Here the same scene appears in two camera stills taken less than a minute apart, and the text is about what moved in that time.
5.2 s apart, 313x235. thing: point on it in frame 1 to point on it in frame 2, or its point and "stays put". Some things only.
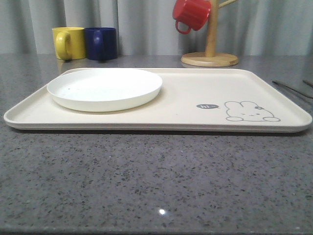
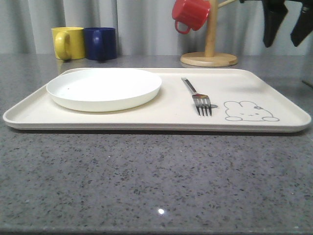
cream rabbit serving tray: x=190 y=100 stays put
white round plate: x=104 y=89 stays put
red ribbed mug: x=194 y=12 stays put
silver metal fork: x=304 y=95 to x=202 y=101
